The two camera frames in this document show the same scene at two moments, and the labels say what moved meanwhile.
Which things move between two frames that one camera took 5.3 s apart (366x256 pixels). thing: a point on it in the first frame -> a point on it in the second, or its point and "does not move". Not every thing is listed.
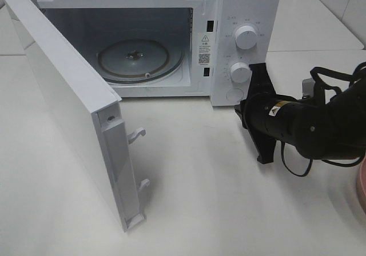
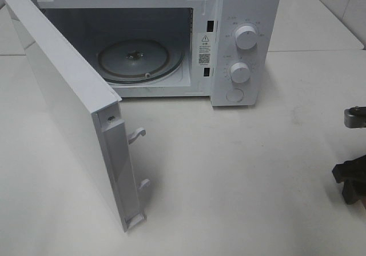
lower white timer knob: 241,72 does not move
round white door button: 234,95 does not move
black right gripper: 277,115 -> 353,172
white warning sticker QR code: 204,51 does not move
